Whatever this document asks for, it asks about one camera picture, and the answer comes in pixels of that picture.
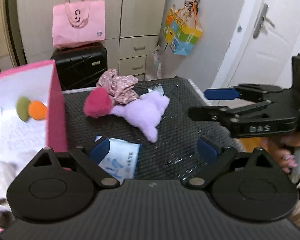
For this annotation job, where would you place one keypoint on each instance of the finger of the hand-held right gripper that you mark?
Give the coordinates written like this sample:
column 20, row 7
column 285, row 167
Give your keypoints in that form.
column 220, row 93
column 205, row 113

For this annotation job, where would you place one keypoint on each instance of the white plush toy brown ears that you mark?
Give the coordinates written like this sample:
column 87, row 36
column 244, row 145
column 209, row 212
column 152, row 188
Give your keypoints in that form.
column 0, row 180

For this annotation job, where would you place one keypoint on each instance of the black mesh table mat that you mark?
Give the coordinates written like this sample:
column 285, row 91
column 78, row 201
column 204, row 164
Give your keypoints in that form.
column 180, row 135

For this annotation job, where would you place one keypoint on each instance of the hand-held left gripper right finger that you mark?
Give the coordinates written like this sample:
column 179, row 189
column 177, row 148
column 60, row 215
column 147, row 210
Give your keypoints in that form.
column 206, row 150

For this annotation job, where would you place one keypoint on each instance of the purple plush toy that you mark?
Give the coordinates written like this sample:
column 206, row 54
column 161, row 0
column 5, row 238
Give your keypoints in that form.
column 142, row 110

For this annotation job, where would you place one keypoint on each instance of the clear plastic bag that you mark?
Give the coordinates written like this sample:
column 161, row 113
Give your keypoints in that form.
column 158, row 60

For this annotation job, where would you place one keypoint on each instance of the pink cardboard box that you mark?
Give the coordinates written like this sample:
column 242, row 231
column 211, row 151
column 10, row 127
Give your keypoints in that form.
column 56, row 120

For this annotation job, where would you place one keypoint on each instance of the green makeup sponge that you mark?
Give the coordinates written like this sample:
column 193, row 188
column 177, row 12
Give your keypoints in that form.
column 22, row 108

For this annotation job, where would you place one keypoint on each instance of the pink floral cloth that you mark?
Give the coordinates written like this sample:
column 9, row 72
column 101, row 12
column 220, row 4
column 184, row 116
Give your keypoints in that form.
column 120, row 85

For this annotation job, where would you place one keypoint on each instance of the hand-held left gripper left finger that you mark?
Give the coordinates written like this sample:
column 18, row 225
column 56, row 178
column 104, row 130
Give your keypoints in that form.
column 100, row 150

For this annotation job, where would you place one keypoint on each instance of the black suitcase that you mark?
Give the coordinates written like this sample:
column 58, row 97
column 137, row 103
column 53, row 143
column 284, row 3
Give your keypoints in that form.
column 80, row 65

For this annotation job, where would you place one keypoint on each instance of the grey wardrobe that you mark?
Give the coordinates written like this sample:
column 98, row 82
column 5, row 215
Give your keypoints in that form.
column 137, row 17

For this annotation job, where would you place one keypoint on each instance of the person's right hand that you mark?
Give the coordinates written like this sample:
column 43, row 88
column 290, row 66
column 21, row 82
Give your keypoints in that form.
column 285, row 152

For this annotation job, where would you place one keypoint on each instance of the pink tote bag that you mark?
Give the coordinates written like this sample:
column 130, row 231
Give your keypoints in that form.
column 77, row 30

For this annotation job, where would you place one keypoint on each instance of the colourful gift bag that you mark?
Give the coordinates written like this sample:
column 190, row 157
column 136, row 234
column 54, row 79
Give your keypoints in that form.
column 180, row 37

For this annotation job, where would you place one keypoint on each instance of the white wet wipes pack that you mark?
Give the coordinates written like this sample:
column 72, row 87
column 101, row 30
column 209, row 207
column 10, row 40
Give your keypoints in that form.
column 122, row 160

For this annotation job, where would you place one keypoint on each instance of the small white packet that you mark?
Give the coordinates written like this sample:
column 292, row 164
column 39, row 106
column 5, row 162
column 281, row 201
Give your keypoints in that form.
column 155, row 90

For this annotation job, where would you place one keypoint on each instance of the orange makeup sponge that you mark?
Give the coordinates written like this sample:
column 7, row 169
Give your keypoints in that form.
column 37, row 110

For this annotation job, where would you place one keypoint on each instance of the white door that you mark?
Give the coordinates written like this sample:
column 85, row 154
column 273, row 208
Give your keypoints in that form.
column 277, row 50

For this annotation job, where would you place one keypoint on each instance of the red plush ball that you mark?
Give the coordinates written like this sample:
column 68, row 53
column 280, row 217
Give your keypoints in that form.
column 97, row 103

